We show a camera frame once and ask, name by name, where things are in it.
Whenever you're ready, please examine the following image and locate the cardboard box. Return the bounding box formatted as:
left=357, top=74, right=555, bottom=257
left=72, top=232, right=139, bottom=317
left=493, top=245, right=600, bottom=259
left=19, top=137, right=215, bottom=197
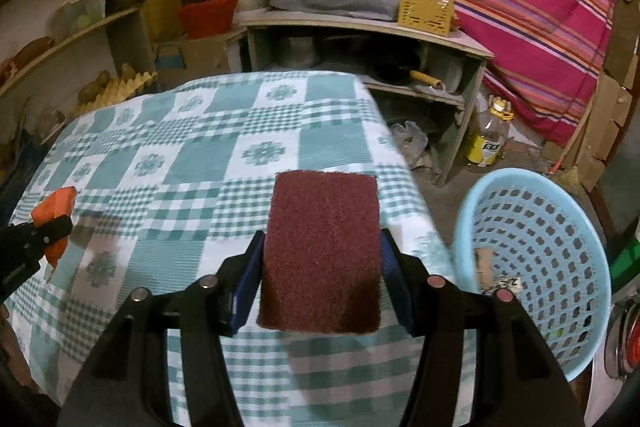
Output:
left=155, top=28, right=246, bottom=91

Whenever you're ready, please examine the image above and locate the red plastic basin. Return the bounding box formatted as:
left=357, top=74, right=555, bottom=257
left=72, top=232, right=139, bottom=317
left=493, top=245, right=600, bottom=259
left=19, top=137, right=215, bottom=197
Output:
left=178, top=0, right=239, bottom=40

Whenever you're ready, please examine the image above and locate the wooden wall shelf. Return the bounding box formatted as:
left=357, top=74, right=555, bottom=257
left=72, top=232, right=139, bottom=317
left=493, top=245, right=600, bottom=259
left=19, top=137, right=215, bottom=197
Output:
left=0, top=3, right=144, bottom=98

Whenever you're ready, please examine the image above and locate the light blue plastic basket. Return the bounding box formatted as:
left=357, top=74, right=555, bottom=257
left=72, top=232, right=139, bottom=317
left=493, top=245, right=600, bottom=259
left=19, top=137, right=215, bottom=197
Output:
left=451, top=168, right=612, bottom=381

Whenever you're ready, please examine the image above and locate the wooden handled tool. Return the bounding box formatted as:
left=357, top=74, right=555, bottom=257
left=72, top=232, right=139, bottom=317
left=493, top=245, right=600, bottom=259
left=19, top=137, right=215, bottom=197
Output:
left=410, top=70, right=446, bottom=91

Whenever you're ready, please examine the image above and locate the grey wooden shelf unit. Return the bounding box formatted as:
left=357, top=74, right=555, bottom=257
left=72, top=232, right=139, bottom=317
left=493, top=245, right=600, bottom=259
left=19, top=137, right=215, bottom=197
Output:
left=243, top=10, right=494, bottom=187

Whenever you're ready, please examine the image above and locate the yellow egg tray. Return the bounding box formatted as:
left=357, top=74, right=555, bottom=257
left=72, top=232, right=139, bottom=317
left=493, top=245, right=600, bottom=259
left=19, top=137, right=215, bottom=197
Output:
left=70, top=72, right=157, bottom=119

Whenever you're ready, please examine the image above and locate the maroon scouring pad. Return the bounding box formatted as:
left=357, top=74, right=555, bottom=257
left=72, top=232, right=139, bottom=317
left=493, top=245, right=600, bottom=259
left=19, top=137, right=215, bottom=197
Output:
left=257, top=170, right=382, bottom=335

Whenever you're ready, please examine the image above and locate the straw broom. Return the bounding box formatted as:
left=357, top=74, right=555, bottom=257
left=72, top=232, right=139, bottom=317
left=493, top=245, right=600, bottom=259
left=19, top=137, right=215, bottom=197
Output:
left=546, top=95, right=597, bottom=193

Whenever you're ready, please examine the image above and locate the yellow utensil basket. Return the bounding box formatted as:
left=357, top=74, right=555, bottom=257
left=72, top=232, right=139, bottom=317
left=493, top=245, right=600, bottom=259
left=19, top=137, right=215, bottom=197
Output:
left=398, top=0, right=456, bottom=37

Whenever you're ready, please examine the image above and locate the green checkered tablecloth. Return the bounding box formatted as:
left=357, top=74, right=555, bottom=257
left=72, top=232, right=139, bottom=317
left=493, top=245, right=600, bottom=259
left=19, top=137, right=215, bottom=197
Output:
left=1, top=72, right=454, bottom=426

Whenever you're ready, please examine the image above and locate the plastic oil bottle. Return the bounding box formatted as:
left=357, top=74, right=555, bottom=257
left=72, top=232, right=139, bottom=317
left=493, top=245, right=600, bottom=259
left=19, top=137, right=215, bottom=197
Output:
left=465, top=95, right=514, bottom=168

